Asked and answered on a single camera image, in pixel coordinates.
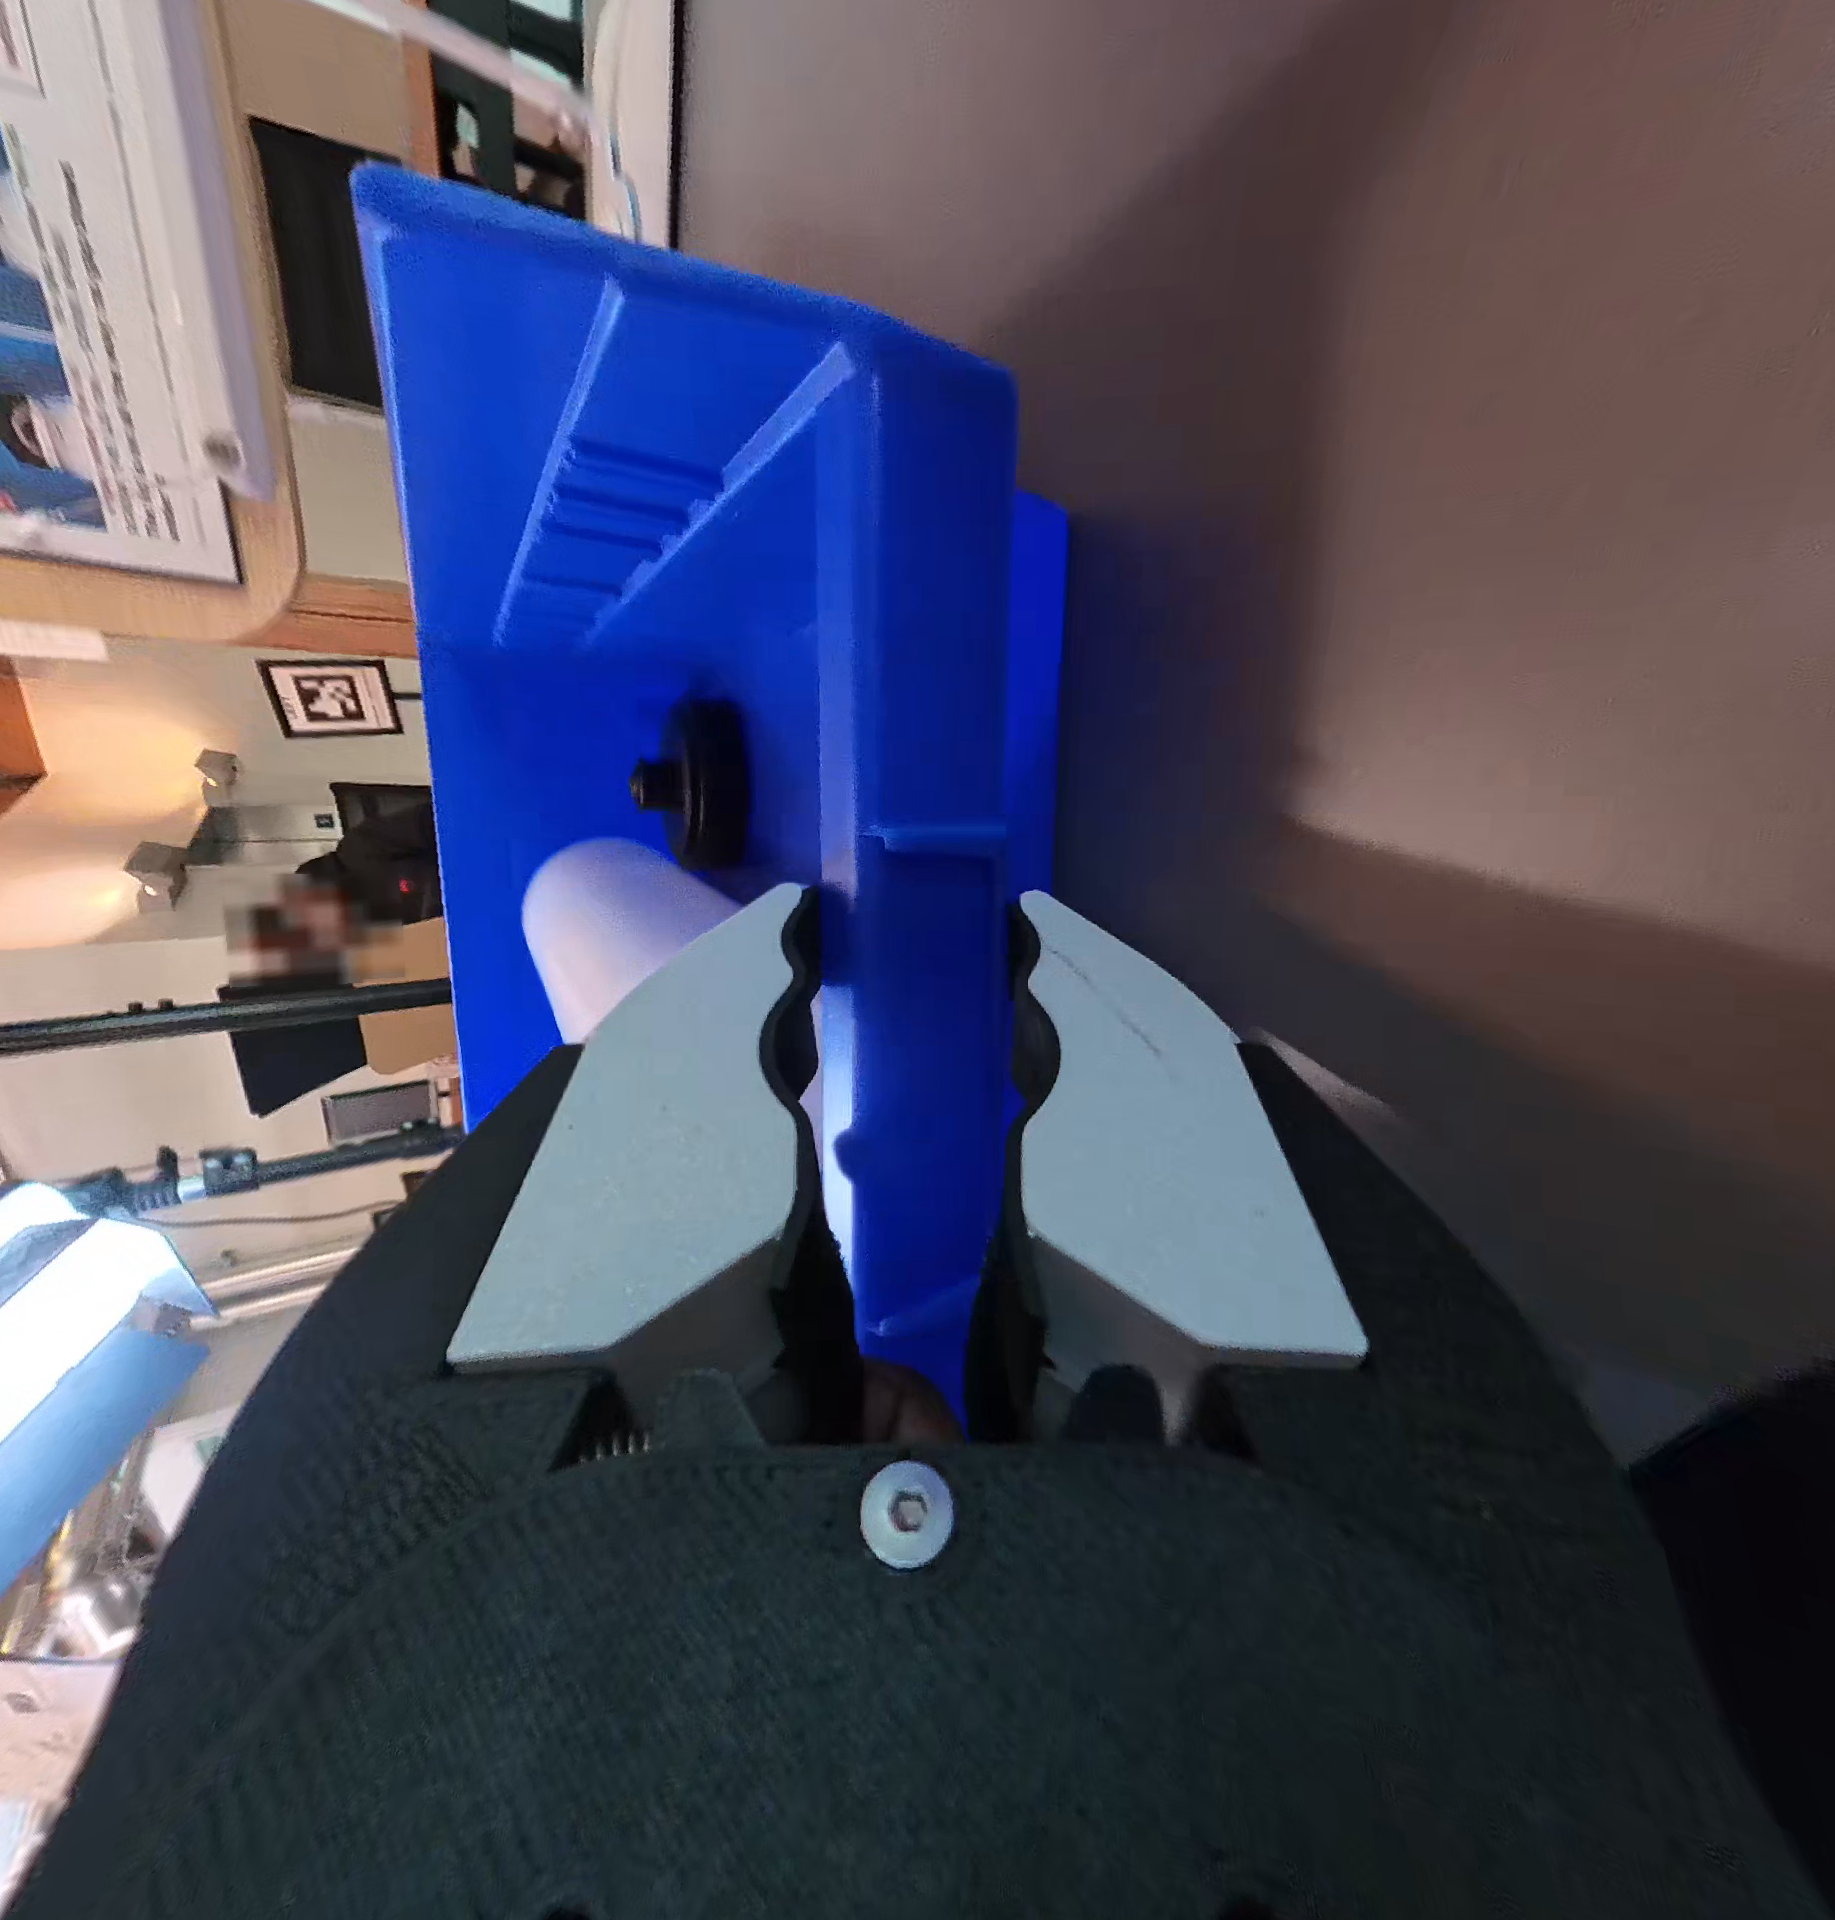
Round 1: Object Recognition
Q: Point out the black floor lamp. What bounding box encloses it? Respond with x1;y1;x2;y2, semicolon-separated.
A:
0;977;454;1067

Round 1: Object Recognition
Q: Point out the studio light panel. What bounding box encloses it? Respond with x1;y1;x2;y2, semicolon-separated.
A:
0;1175;215;1636

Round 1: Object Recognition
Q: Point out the black box appliance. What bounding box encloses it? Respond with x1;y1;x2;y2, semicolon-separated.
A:
249;115;387;409

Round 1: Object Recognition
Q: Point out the white plastic bottle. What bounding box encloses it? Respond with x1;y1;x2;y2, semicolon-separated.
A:
522;838;862;1292

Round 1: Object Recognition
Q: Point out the black quilted pad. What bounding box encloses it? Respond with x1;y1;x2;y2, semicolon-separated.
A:
1630;1351;1835;1920

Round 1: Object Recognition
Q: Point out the black light stand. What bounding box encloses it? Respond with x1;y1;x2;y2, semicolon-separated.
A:
69;1116;468;1216

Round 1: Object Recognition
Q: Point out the printed instruction board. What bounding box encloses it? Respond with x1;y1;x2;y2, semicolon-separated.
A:
0;0;306;646

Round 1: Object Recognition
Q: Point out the black bottle lid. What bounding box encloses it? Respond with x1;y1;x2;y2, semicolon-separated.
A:
629;697;749;866

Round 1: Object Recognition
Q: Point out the person's left hand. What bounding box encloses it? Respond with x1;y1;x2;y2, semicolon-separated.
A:
866;1362;960;1443

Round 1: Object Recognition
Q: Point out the blue plastic bin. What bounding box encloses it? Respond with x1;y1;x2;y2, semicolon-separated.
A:
351;162;1074;1441

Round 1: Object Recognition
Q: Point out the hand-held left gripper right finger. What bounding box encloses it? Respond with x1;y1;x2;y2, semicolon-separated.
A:
966;888;1373;1448

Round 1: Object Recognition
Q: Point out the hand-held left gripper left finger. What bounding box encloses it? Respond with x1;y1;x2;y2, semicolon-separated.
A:
448;885;866;1448

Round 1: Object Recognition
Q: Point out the black white fiducial tag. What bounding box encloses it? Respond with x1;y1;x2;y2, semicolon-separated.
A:
257;655;405;740

